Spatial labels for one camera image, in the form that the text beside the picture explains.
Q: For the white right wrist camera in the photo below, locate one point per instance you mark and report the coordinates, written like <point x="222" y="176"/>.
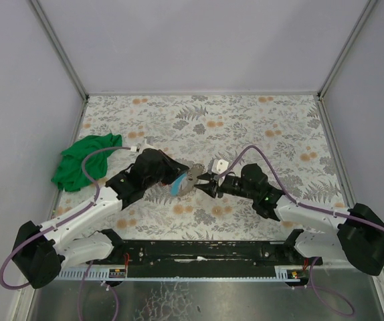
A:
<point x="218" y="166"/>

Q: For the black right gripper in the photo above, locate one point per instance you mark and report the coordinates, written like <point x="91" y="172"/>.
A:
<point x="214" y="187"/>

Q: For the blue key tag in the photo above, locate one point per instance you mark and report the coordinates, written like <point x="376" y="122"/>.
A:
<point x="178" y="185"/>

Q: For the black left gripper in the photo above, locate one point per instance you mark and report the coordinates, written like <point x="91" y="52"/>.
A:
<point x="175" y="172"/>

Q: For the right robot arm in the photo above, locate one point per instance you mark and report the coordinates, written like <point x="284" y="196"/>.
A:
<point x="355" y="235"/>

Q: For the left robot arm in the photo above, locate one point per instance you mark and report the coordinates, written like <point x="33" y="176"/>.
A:
<point x="42" y="251"/>

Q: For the floral patterned tablecloth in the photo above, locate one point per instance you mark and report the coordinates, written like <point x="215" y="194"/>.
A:
<point x="282" y="134"/>

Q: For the white slotted cable duct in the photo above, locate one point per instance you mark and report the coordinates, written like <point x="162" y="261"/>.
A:
<point x="102" y="273"/>

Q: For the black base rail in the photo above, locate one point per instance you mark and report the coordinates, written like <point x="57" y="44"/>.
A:
<point x="203" y="259"/>

